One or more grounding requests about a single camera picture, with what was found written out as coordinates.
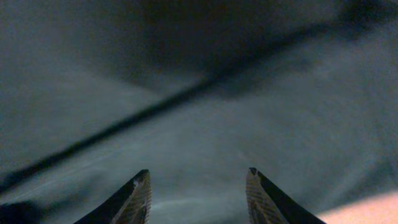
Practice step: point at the black polo shirt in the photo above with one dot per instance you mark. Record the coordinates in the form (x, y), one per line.
(198, 92)

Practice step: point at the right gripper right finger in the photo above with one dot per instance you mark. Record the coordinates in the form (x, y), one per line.
(268, 204)

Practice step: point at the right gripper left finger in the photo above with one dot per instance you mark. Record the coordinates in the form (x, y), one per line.
(129, 205)

